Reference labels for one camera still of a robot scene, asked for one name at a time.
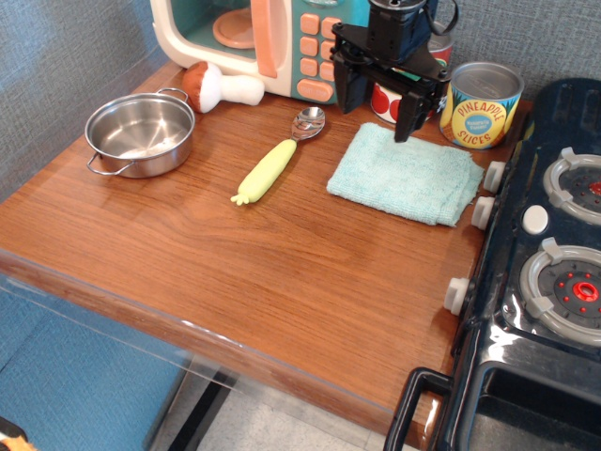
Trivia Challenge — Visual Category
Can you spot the pineapple slices can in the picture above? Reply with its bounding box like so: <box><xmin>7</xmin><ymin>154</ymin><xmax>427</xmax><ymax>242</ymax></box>
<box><xmin>439</xmin><ymin>61</ymin><xmax>524</xmax><ymax>149</ymax></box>

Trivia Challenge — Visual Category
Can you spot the orange microwave turntable plate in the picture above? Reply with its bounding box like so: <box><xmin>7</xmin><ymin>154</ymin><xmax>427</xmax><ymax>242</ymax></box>
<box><xmin>212</xmin><ymin>8</ymin><xmax>254</xmax><ymax>50</ymax></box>

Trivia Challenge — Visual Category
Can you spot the black toy stove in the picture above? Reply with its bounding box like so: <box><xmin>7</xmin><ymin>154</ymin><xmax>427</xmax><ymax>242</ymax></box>
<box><xmin>385</xmin><ymin>78</ymin><xmax>600</xmax><ymax>450</ymax></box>

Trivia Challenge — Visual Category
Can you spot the spoon with green handle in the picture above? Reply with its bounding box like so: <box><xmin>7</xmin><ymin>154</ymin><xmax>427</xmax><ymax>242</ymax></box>
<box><xmin>230</xmin><ymin>106</ymin><xmax>326</xmax><ymax>206</ymax></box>

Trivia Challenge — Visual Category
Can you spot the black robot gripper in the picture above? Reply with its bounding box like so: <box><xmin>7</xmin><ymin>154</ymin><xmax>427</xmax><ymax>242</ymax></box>
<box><xmin>331</xmin><ymin>1</ymin><xmax>450</xmax><ymax>143</ymax></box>

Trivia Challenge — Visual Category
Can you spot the tomato sauce can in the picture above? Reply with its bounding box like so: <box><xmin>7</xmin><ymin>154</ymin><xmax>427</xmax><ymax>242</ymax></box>
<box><xmin>371</xmin><ymin>32</ymin><xmax>454</xmax><ymax>124</ymax></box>

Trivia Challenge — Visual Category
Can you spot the light blue towel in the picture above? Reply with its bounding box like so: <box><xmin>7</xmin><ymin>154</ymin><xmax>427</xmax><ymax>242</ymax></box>
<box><xmin>327</xmin><ymin>123</ymin><xmax>484</xmax><ymax>226</ymax></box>

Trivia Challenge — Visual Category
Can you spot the teal toy microwave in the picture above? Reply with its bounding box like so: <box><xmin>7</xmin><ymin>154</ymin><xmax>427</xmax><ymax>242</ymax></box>
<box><xmin>150</xmin><ymin>0</ymin><xmax>369</xmax><ymax>104</ymax></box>

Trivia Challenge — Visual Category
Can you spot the small stainless steel pot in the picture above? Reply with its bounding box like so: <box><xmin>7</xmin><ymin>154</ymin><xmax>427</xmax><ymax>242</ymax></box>
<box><xmin>85</xmin><ymin>87</ymin><xmax>195</xmax><ymax>179</ymax></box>

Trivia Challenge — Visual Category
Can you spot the plush toy mushroom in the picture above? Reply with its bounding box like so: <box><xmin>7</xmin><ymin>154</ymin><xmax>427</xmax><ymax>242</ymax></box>
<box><xmin>182</xmin><ymin>61</ymin><xmax>265</xmax><ymax>114</ymax></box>

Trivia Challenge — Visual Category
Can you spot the orange plush object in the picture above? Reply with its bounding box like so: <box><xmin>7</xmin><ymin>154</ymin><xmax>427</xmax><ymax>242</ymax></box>
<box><xmin>0</xmin><ymin>436</ymin><xmax>37</xmax><ymax>451</ymax></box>

